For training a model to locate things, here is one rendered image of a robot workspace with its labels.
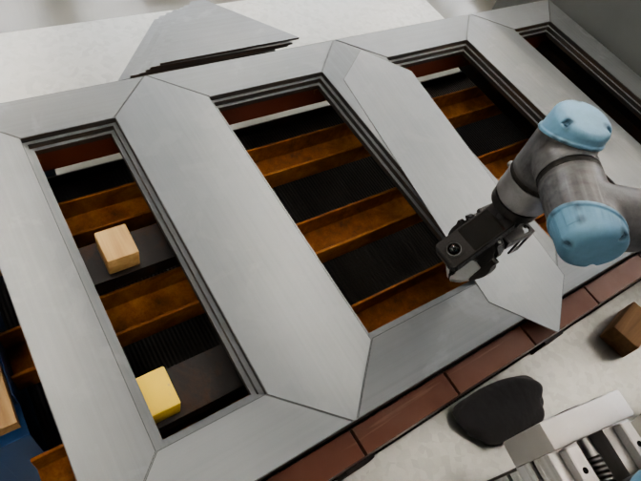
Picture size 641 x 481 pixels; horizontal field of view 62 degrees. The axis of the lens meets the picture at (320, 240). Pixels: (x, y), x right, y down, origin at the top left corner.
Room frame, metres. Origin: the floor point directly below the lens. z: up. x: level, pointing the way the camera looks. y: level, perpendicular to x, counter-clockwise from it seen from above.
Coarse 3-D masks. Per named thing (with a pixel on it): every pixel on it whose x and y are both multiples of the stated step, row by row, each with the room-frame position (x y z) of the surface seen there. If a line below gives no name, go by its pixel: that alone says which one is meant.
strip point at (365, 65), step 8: (360, 56) 1.07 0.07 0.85; (368, 56) 1.08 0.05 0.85; (376, 56) 1.09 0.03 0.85; (352, 64) 1.03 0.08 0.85; (360, 64) 1.04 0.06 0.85; (368, 64) 1.05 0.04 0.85; (376, 64) 1.06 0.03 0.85; (384, 64) 1.07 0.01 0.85; (392, 64) 1.08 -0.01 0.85; (352, 72) 1.00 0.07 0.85; (360, 72) 1.01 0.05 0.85; (368, 72) 1.02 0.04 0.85; (376, 72) 1.03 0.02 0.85; (384, 72) 1.05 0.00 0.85; (392, 72) 1.06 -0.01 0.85; (400, 72) 1.07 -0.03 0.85; (408, 72) 1.08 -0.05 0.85
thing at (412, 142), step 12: (384, 132) 0.85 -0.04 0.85; (396, 132) 0.87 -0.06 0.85; (408, 132) 0.88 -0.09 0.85; (420, 132) 0.90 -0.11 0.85; (432, 132) 0.91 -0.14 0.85; (444, 132) 0.92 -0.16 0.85; (456, 132) 0.94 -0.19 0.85; (396, 144) 0.83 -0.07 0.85; (408, 144) 0.85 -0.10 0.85; (420, 144) 0.86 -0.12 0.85; (432, 144) 0.87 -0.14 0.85; (444, 144) 0.89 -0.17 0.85; (456, 144) 0.90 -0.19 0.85; (396, 156) 0.80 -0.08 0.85; (408, 156) 0.81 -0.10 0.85; (420, 156) 0.83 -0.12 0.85
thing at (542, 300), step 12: (564, 276) 0.66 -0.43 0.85; (528, 288) 0.60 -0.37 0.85; (540, 288) 0.61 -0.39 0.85; (552, 288) 0.62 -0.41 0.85; (492, 300) 0.55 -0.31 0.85; (504, 300) 0.56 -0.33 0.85; (516, 300) 0.57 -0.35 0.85; (528, 300) 0.58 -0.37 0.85; (540, 300) 0.59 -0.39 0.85; (552, 300) 0.60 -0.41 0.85; (516, 312) 0.55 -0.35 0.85; (528, 312) 0.56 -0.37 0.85; (540, 312) 0.56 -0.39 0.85; (552, 312) 0.57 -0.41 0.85
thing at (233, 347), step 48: (336, 48) 1.07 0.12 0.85; (432, 48) 1.21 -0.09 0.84; (576, 48) 1.48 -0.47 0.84; (240, 96) 0.81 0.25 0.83; (336, 96) 0.92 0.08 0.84; (624, 96) 1.35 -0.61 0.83; (48, 144) 0.53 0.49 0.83; (384, 144) 0.82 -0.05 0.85; (48, 192) 0.44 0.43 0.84; (144, 192) 0.52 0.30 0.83; (576, 288) 0.67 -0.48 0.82; (336, 432) 0.25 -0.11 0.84
